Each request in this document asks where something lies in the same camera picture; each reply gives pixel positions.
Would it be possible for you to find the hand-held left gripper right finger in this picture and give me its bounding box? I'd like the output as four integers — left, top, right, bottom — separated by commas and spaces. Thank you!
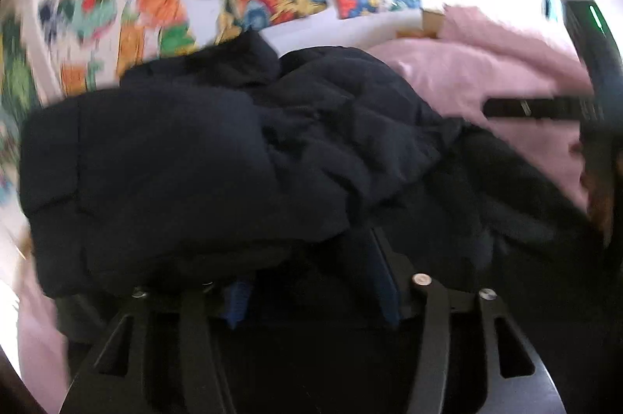
371, 229, 566, 414

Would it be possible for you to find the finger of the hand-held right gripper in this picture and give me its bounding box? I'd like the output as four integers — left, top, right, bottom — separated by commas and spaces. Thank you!
484, 97, 593, 121

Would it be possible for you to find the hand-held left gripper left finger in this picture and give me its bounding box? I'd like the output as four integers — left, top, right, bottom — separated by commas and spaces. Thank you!
61, 278, 252, 414

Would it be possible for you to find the dark navy puffer jacket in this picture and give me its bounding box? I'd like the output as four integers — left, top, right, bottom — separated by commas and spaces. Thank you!
19, 29, 609, 376

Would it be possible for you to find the wooden bed headboard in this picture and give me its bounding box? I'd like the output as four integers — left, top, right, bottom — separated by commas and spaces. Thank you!
396, 9, 447, 39

